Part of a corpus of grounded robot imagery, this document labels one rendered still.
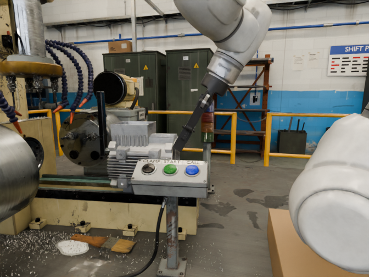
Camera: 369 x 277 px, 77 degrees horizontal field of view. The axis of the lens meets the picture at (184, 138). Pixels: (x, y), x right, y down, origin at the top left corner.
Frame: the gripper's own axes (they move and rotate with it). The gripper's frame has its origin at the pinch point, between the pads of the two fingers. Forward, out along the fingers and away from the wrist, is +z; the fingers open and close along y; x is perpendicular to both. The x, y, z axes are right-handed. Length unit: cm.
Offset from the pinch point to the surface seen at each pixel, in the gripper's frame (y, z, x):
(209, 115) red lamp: -33.3, -7.9, 3.9
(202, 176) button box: 19.2, 0.6, 8.2
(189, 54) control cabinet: -309, -53, -64
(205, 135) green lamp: -33.2, 0.6, 7.1
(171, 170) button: 18.8, 3.1, 1.7
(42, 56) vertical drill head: -4, 1, -52
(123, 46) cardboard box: -335, -11, -175
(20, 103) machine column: -20, 26, -65
